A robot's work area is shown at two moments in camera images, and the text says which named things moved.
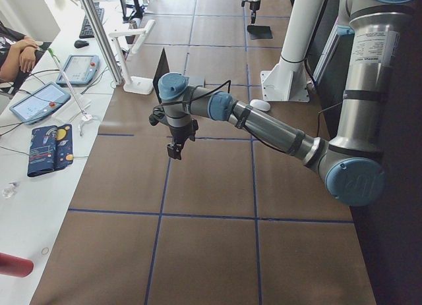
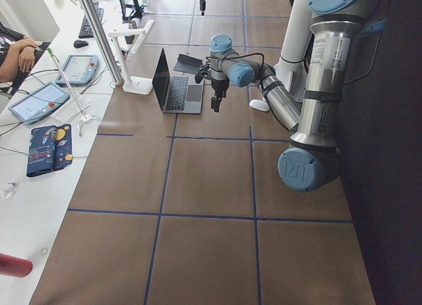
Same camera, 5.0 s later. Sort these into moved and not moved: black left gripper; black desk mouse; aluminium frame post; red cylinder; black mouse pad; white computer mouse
Moved: black left gripper; black mouse pad
Not moved: red cylinder; white computer mouse; black desk mouse; aluminium frame post
